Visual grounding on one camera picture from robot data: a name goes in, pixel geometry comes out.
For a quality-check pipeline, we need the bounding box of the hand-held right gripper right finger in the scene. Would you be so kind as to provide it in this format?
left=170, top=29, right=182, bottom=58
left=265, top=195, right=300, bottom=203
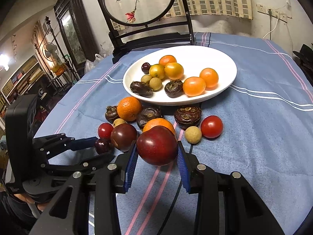
left=176, top=141, right=285, bottom=235

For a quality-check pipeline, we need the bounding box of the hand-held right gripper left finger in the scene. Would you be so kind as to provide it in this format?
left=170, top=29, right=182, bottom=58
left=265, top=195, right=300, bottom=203
left=29, top=141, right=137, bottom=235

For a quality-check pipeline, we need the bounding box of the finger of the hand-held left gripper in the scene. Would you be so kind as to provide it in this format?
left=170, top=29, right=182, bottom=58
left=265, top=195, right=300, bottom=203
left=41, top=150, right=115, bottom=177
left=32, top=133, right=99, bottom=157

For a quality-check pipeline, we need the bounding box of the red plum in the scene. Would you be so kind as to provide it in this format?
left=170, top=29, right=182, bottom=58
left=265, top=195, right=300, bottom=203
left=136, top=126, right=178, bottom=166

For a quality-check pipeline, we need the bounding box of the brown water chestnut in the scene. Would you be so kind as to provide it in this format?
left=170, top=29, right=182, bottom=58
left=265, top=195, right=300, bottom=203
left=164, top=79, right=184, bottom=98
left=136, top=106, right=164, bottom=130
left=174, top=106, right=202, bottom=130
left=105, top=105, right=119, bottom=124
left=130, top=81, right=153, bottom=99

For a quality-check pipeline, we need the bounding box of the orange tomato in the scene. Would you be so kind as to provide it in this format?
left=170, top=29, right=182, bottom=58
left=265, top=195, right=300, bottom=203
left=183, top=77, right=206, bottom=97
left=164, top=62, right=184, bottom=80
left=199, top=68, right=219, bottom=90

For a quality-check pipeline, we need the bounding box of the yellow tomato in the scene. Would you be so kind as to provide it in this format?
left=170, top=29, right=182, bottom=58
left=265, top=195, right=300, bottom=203
left=149, top=64, right=166, bottom=80

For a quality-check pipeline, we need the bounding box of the large mandarin orange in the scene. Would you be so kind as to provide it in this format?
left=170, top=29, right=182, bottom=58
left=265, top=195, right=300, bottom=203
left=159, top=55, right=177, bottom=66

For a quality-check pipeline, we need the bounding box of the white oval plate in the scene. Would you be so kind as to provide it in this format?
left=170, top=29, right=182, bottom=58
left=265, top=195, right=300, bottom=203
left=123, top=45, right=237, bottom=106

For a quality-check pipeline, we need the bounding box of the person's left hand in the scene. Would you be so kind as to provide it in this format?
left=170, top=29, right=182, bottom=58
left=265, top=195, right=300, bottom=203
left=15, top=192, right=48, bottom=212

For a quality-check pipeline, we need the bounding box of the red cherry tomato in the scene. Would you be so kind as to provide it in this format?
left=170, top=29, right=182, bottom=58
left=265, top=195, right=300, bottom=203
left=201, top=115, right=224, bottom=139
left=98, top=123, right=114, bottom=139

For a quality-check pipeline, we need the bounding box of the dark purple tomato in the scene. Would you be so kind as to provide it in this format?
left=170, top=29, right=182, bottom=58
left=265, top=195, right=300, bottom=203
left=110, top=123, right=138, bottom=152

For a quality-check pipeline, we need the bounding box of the wooden shelf unit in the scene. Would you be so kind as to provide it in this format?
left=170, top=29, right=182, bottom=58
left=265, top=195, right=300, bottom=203
left=0, top=54, right=43, bottom=103

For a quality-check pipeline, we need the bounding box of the small mandarin orange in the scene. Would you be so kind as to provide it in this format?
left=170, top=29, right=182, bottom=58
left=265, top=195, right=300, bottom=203
left=117, top=97, right=143, bottom=122
left=142, top=118, right=176, bottom=136

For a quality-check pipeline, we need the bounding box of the blue striped tablecloth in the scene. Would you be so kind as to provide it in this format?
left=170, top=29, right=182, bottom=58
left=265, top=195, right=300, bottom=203
left=33, top=31, right=313, bottom=235

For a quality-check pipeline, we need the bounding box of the standing fan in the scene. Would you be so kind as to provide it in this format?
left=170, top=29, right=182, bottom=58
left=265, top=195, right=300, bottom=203
left=42, top=43, right=59, bottom=63

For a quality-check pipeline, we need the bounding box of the clear plastic bag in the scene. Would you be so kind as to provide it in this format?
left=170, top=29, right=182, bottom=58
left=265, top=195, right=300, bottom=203
left=84, top=53, right=105, bottom=72

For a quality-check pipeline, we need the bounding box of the black tripod stand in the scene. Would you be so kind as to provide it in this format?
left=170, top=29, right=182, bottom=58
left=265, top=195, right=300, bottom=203
left=44, top=16, right=81, bottom=84

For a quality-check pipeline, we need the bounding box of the dark framed cabinet mirror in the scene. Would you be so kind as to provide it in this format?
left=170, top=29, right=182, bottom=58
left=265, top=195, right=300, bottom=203
left=54, top=0, right=98, bottom=66

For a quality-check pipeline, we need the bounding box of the round embroidered bird screen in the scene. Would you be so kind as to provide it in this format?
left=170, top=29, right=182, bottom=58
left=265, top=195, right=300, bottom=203
left=92, top=0, right=196, bottom=64

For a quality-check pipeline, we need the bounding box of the black hat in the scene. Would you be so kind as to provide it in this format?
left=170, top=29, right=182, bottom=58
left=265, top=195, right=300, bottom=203
left=293, top=43, right=313, bottom=65

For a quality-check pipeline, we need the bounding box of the checked beige curtain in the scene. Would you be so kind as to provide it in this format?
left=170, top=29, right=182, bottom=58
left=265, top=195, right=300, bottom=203
left=96, top=0, right=253, bottom=31

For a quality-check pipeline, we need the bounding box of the white power cable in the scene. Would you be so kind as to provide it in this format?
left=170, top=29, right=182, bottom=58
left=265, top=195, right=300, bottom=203
left=263, top=12, right=279, bottom=40

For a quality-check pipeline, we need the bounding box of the white wall power strip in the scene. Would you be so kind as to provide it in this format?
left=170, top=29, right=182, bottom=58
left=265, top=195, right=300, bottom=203
left=268, top=8, right=292, bottom=23

